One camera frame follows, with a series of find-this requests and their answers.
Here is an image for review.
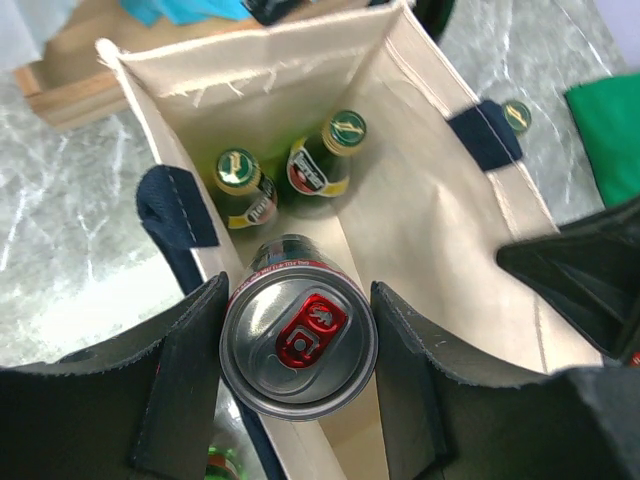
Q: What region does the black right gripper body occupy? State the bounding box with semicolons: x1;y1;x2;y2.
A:
496;197;639;360

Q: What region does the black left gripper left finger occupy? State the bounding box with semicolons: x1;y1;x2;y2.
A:
1;274;229;479

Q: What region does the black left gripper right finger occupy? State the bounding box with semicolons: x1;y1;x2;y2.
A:
371;282;639;479

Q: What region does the silver beverage can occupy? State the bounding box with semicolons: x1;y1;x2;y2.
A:
219;234;378;421

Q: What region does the cream canvas tote bag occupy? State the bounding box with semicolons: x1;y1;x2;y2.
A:
94;0;616;480

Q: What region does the green bottle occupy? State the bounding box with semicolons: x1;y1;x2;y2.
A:
279;110;367;215
212;148;278;232
501;99;532;135

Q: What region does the cola glass bottle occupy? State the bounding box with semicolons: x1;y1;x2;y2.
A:
412;0;456;43

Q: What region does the front left cola bottle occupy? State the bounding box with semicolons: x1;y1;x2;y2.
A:
204;446;246;480

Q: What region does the green cloth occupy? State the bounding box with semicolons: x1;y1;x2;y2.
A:
565;73;639;207

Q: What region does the wooden clothes rack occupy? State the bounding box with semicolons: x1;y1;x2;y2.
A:
13;1;259;131

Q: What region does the teal shirt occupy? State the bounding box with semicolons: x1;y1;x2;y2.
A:
119;0;250;27

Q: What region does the white pleated garment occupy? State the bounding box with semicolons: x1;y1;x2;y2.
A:
1;0;79;72

